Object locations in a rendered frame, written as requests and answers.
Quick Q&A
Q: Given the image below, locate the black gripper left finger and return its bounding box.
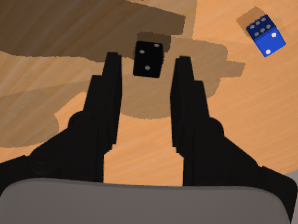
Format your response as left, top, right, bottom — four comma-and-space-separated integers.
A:
0, 52, 122, 196

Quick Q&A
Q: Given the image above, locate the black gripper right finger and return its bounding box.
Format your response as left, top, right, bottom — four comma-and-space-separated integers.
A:
170, 56, 298, 224

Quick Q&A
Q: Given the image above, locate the black die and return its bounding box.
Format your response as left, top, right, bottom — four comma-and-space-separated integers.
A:
133, 41, 163, 78

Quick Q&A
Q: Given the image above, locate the blue die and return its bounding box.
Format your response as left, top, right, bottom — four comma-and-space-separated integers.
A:
247, 15, 286, 57

